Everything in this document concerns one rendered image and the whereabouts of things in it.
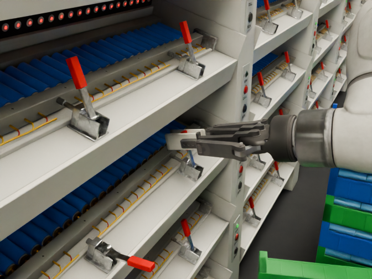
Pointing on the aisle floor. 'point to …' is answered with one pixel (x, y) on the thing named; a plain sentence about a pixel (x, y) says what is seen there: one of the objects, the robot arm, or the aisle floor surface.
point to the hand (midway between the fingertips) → (186, 139)
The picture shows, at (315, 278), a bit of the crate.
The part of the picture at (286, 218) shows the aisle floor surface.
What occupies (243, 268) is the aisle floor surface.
